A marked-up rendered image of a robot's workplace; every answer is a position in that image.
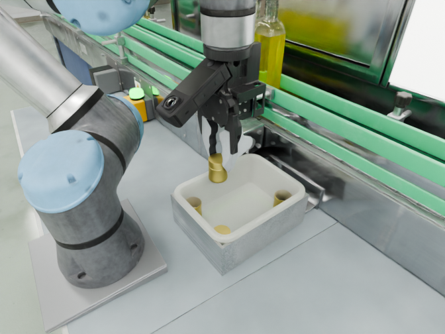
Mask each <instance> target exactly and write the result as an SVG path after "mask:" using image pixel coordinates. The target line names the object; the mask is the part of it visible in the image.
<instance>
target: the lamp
mask: <svg viewBox="0 0 445 334"><path fill-rule="evenodd" d="M129 94H130V99H131V100H133V101H139V100H142V99H144V92H143V90H142V89H141V88H138V87H136V88H132V89H131V90H130V91H129Z"/></svg>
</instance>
